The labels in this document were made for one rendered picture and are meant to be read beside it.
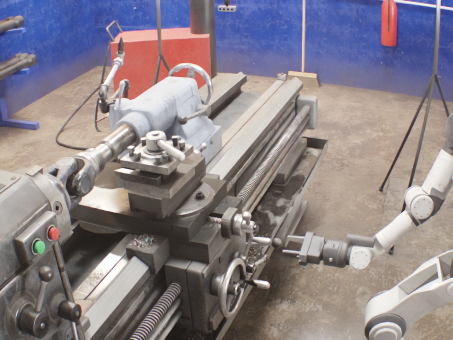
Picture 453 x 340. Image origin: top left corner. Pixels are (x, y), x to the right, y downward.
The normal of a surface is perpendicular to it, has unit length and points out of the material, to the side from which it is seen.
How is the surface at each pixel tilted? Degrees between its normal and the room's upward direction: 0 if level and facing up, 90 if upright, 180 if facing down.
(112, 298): 36
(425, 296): 110
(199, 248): 90
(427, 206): 76
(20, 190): 45
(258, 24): 90
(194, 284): 90
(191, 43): 90
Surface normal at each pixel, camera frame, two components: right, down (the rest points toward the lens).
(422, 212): -0.11, 0.23
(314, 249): -0.15, -0.66
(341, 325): -0.02, -0.89
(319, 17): -0.35, 0.44
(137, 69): -0.01, 0.46
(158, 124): 0.94, 0.13
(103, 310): 0.53, -0.64
